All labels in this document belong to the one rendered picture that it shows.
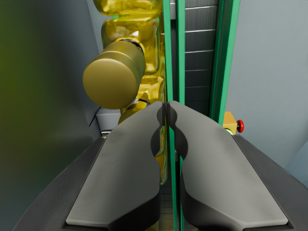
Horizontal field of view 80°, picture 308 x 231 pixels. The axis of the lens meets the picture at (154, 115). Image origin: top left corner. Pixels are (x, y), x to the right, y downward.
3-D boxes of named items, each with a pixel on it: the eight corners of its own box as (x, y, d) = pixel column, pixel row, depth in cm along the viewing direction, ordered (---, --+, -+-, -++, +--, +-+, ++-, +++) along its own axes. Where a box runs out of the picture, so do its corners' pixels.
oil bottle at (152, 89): (136, 43, 37) (108, 87, 19) (164, 41, 36) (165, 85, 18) (139, 71, 40) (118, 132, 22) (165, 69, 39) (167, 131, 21)
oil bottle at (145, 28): (129, 9, 34) (90, 23, 15) (161, 8, 33) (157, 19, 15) (133, 42, 37) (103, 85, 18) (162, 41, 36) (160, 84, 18)
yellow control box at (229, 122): (207, 111, 59) (212, 124, 53) (231, 110, 58) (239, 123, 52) (206, 129, 63) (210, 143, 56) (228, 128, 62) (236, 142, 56)
